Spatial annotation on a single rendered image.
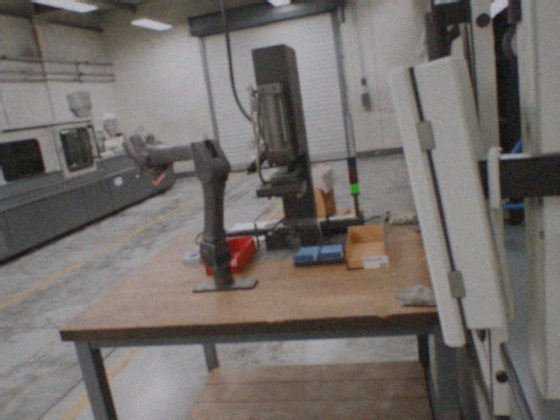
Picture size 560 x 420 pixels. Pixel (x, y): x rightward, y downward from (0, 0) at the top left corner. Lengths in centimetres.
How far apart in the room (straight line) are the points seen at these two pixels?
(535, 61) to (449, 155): 16
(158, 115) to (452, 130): 1184
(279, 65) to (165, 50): 1045
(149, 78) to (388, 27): 570
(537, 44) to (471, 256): 27
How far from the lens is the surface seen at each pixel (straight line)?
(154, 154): 156
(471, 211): 65
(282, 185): 179
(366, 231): 176
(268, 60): 185
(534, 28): 69
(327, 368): 236
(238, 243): 188
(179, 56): 1208
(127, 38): 1274
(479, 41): 84
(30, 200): 719
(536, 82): 69
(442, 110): 63
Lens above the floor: 144
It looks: 12 degrees down
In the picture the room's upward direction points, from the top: 8 degrees counter-clockwise
